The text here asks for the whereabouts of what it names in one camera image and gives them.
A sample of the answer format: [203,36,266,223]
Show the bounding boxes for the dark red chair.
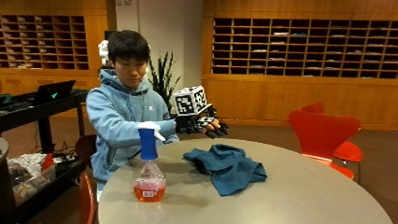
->
[73,133,99,224]

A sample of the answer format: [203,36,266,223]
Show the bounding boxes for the white cube of black markers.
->
[170,85,214,118]

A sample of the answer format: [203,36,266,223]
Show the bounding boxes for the green potted plant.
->
[146,50,182,110]

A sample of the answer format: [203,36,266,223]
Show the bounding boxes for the black laptop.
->
[29,79,77,106]

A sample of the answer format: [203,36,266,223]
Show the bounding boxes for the spray bottle with orange liquid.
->
[131,120,167,203]

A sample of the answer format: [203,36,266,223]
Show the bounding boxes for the the person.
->
[85,29,179,200]

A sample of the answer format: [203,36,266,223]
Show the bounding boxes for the blue cloth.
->
[181,143,269,197]

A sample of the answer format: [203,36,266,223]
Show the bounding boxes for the black cables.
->
[52,142,81,166]

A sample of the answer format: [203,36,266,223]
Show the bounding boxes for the white device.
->
[97,39,110,66]

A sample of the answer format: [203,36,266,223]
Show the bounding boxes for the wide wooden mail slot shelf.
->
[210,17,398,79]

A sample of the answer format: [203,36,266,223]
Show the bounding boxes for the clear plastic bin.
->
[6,153,57,205]

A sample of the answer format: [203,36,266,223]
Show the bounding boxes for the black cart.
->
[0,88,90,224]

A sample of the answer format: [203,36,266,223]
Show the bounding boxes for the red object in bin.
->
[41,152,56,171]

